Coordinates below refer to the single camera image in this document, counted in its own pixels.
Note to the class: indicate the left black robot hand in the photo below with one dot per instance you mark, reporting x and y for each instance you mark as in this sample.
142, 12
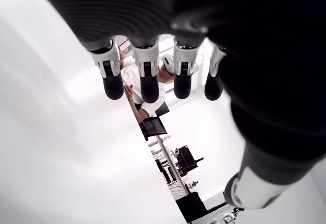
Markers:
229, 17

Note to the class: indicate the seated person in white shirt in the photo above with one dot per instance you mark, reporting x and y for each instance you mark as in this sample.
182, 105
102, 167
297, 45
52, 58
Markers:
132, 80

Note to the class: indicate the black folding chair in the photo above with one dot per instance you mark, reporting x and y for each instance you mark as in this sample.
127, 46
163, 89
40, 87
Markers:
152, 128

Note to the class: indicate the black equipment on stand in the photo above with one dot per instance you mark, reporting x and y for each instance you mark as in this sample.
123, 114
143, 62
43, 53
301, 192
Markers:
186, 157

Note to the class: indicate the black box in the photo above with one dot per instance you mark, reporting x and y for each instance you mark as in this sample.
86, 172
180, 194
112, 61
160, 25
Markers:
191, 208

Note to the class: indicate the beige slim post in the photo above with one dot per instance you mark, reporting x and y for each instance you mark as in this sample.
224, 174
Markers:
169, 157

